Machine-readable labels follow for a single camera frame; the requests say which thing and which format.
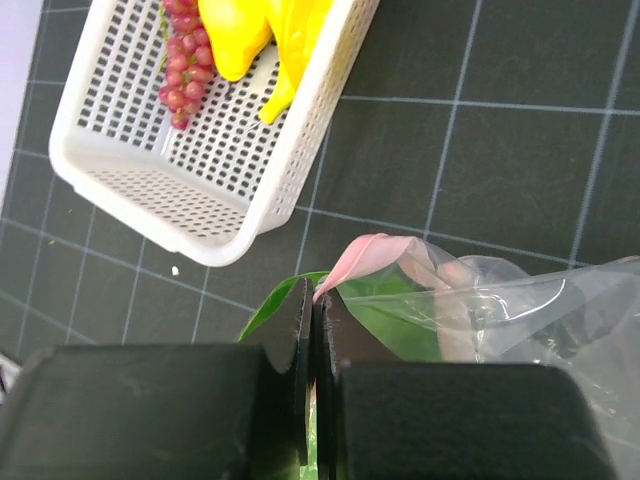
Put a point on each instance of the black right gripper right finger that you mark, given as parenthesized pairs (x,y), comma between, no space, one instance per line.
(379,417)

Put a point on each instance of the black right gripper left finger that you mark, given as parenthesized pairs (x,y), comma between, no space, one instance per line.
(168,411)

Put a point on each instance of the green lettuce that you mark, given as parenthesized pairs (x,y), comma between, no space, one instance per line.
(407,340)

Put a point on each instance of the pink dotted zip bag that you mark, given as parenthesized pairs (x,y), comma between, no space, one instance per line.
(488,309)

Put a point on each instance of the white perforated plastic basket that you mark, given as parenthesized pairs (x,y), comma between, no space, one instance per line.
(208,190)

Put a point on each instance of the red grape bunch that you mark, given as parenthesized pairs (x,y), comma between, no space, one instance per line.
(188,64)

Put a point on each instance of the yellow mango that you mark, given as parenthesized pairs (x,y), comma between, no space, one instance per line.
(238,31)

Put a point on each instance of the yellow banana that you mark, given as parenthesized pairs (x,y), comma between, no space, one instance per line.
(296,25)

